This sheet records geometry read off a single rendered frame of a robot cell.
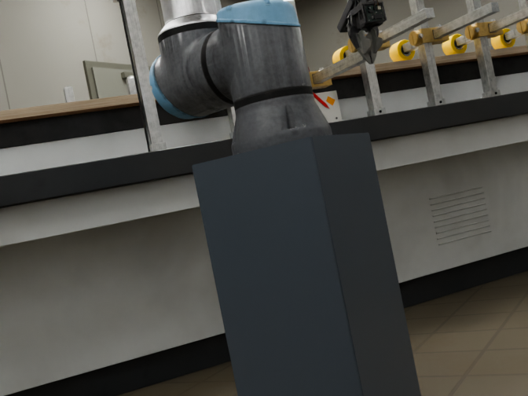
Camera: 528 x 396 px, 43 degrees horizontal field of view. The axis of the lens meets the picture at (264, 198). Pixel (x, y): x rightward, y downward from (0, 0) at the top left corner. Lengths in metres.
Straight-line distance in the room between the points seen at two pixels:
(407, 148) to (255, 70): 1.20
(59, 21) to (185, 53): 5.75
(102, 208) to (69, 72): 5.07
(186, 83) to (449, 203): 1.55
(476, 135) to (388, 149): 0.38
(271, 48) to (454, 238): 1.62
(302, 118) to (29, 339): 1.21
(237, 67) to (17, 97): 5.28
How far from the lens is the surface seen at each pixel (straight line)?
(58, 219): 1.89
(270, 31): 1.21
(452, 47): 2.73
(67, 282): 2.10
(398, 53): 2.58
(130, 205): 1.92
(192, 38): 1.34
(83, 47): 7.17
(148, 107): 1.95
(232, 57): 1.23
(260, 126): 1.18
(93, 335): 2.12
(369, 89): 2.27
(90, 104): 2.09
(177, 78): 1.34
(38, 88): 6.61
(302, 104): 1.20
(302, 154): 1.10
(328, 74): 2.07
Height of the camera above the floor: 0.53
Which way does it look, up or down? 1 degrees down
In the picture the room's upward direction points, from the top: 11 degrees counter-clockwise
